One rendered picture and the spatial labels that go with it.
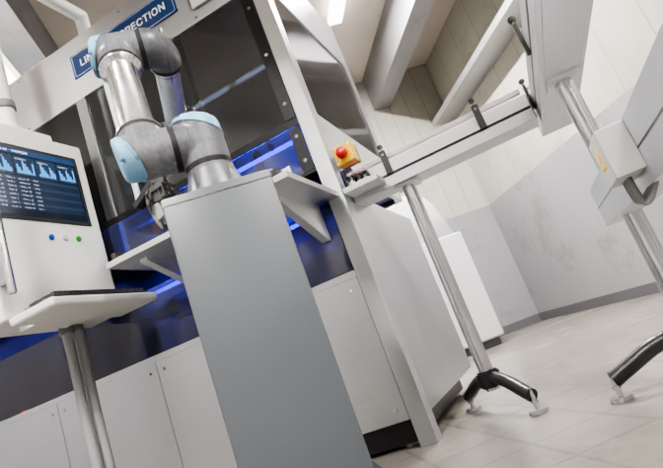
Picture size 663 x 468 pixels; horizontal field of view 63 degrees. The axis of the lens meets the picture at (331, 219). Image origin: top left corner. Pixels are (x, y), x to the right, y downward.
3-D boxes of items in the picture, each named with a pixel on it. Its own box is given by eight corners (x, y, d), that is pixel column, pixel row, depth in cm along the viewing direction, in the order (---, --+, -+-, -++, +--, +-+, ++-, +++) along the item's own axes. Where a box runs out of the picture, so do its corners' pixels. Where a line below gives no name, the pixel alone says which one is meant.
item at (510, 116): (353, 202, 196) (338, 164, 200) (367, 207, 210) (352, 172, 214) (537, 116, 175) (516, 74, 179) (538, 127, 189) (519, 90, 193)
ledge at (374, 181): (357, 199, 201) (355, 195, 201) (389, 185, 197) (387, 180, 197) (344, 194, 188) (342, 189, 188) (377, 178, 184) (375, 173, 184)
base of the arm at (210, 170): (249, 181, 125) (236, 144, 128) (184, 199, 123) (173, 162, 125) (251, 201, 140) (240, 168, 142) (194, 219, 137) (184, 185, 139)
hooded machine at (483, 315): (482, 345, 508) (423, 203, 544) (513, 339, 443) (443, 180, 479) (400, 377, 492) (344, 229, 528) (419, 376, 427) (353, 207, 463)
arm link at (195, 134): (233, 149, 130) (216, 101, 133) (177, 162, 126) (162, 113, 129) (232, 169, 141) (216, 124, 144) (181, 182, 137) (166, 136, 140)
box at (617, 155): (610, 190, 100) (587, 147, 102) (637, 178, 99) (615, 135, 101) (617, 179, 89) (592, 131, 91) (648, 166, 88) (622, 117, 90)
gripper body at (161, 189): (165, 196, 187) (155, 165, 190) (146, 206, 190) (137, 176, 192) (179, 198, 194) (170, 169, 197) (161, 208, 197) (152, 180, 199)
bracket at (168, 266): (211, 294, 204) (201, 263, 207) (217, 291, 203) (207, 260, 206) (149, 297, 173) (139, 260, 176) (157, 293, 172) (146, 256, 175)
